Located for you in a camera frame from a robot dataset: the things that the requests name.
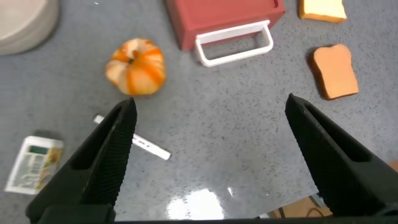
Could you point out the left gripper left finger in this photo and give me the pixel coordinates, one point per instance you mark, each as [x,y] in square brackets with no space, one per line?
[102,169]

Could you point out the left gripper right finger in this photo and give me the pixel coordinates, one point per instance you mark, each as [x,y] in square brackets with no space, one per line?
[339,177]

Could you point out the red drawer cabinet case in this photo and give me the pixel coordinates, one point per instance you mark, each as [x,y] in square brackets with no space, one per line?
[217,12]

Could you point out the white marker pen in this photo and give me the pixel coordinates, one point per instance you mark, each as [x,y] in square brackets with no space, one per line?
[152,147]

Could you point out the small white drink carton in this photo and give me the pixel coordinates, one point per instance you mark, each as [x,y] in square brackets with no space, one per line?
[32,165]

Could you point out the brown toast slice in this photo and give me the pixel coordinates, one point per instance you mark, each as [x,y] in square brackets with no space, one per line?
[335,71]

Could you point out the orange and white pumpkin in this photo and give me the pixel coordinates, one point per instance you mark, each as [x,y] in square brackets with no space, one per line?
[136,68]

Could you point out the beige ribbed bowl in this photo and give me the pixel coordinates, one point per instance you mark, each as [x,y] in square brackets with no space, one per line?
[21,21]

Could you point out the white bread slice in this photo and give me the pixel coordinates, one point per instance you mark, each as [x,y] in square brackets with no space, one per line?
[323,9]

